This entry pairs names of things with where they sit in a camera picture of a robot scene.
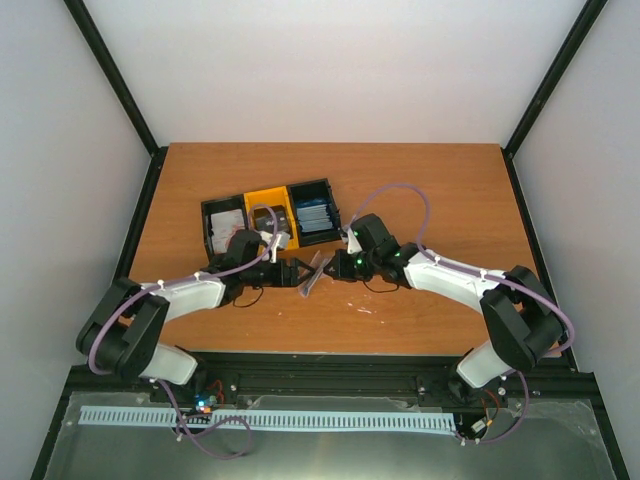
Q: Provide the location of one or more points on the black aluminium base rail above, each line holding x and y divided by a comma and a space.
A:
418, 380

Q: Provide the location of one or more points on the left black card bin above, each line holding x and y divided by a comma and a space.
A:
219, 205

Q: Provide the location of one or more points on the left black frame post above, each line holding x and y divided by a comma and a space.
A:
94, 40

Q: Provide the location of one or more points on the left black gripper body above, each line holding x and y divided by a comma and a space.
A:
273, 280

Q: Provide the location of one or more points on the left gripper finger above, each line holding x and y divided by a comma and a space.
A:
303, 268
305, 278

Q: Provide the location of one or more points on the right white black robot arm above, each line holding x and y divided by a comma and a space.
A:
522, 322

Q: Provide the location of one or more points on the pink leather card holder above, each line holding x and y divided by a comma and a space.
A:
318, 263

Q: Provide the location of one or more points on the black card stack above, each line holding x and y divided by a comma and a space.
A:
265, 221

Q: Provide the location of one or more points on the white red card stack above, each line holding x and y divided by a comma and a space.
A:
223, 225

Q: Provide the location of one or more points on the black card bin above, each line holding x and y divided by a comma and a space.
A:
320, 188
219, 205

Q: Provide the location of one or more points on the blue card stack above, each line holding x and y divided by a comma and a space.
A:
314, 215

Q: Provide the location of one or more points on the right black frame post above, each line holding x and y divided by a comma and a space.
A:
570, 46

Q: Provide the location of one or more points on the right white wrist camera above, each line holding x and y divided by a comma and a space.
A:
351, 241

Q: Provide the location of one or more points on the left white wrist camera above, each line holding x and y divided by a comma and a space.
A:
273, 244

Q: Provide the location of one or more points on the right connector with wires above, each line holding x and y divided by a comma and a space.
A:
491, 405

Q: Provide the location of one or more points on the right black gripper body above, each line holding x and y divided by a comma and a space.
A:
358, 271

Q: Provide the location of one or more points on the left controller board with wires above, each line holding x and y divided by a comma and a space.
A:
211, 399

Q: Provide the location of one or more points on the black frame post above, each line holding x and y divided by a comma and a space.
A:
570, 46
94, 40

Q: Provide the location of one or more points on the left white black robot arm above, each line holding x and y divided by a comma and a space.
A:
122, 335

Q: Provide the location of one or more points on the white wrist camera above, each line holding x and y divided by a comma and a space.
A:
273, 244
351, 241

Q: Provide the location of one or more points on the yellow middle card bin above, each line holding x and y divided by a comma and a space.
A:
274, 197

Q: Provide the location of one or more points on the light blue slotted cable duct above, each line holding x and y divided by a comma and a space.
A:
274, 420

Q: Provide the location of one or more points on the right black card bin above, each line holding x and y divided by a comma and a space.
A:
320, 188

